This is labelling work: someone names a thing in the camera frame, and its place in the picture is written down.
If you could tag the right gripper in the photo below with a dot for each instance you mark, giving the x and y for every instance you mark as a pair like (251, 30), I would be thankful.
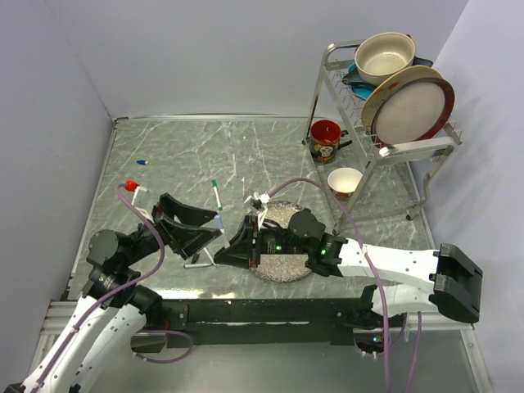
(242, 250)

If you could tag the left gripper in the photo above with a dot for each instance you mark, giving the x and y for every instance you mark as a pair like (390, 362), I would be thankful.
(182, 238)

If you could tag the light blue pen cap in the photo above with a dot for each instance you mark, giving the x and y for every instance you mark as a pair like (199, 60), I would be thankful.
(219, 223)

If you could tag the white pen teal tip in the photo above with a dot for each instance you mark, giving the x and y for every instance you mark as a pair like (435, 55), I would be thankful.
(217, 195)

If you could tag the white pen light blue tip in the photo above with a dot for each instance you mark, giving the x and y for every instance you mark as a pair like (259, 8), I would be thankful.
(225, 239)

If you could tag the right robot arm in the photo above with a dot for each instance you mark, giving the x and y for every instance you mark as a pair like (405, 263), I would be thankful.
(445, 280)

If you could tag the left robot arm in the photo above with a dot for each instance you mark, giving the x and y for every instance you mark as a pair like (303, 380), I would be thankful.
(113, 305)

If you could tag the white pen black tip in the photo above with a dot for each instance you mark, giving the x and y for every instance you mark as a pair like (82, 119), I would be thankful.
(210, 256)

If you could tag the white pen dark blue tip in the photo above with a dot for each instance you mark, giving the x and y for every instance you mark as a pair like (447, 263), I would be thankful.
(197, 266)

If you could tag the speckled blue rim plate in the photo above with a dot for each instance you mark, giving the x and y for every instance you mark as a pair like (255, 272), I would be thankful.
(282, 265)

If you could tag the small white red bowl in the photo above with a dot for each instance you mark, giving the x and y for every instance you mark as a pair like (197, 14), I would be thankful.
(343, 182)

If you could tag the red skull mug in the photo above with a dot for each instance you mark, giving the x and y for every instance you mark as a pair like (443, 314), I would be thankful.
(325, 140)

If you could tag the metal dish rack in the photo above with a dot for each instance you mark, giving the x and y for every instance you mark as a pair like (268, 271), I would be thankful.
(396, 179)

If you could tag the blue dish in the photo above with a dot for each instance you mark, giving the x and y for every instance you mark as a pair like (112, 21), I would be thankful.
(362, 89)

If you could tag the beige plate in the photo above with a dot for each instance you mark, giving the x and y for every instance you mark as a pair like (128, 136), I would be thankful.
(390, 86)

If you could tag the brown rim white plate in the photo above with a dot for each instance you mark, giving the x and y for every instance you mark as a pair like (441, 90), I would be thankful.
(417, 111)

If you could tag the cream ceramic bowl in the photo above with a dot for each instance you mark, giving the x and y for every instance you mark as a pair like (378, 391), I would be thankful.
(382, 55)

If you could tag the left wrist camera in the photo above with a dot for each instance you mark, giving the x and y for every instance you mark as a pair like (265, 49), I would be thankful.
(142, 199)

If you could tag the black base frame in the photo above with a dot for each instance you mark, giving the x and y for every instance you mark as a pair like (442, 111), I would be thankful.
(259, 321)

